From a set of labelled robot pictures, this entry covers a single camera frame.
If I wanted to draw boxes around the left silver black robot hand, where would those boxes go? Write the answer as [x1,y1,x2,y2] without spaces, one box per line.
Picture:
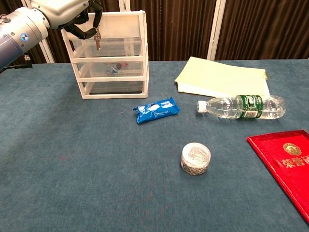
[31,0,103,40]

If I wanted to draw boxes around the metal keys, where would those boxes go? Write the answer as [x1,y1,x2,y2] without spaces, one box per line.
[94,27,101,51]

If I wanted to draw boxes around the white plastic drawer organizer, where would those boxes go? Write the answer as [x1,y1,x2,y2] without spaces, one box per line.
[60,10,149,100]

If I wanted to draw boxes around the dark pleated curtain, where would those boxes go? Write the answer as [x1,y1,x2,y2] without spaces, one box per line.
[0,0,309,65]

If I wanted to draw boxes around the blue felt table mat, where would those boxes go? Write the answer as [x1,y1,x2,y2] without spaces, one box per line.
[0,59,309,232]

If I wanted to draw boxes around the blue snack packet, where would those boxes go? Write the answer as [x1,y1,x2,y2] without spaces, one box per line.
[132,97,181,125]

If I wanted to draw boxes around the pale yellow paper notebook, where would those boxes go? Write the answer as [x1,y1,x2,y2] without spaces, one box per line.
[174,56,271,98]

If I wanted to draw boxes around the clear green-label water bottle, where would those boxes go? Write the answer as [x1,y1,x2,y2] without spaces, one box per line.
[197,94,286,120]

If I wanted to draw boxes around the round clear paper clip box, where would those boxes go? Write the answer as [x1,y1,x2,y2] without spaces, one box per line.
[180,142,211,177]

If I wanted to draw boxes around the red certificate book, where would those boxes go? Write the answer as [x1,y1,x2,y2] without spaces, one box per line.
[246,130,309,224]

